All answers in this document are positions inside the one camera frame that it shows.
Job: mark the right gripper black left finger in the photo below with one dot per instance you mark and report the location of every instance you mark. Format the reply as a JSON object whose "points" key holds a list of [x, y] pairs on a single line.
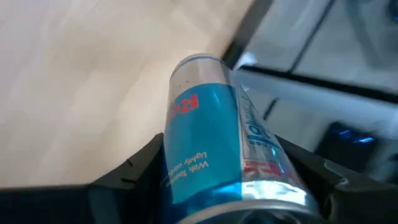
{"points": [[93, 205]]}

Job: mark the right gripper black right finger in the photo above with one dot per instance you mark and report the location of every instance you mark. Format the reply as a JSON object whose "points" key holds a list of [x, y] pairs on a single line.
{"points": [[357, 202]]}

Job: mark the blue Red Bull can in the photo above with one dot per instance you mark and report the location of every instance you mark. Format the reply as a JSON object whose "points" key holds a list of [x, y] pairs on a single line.
{"points": [[202, 140]]}

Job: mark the black device with blue lights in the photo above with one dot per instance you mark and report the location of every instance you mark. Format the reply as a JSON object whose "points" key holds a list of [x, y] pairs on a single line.
{"points": [[345, 144]]}

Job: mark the black metal table frame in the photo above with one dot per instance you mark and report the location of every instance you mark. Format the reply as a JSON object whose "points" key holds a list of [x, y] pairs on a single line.
{"points": [[245, 31]]}

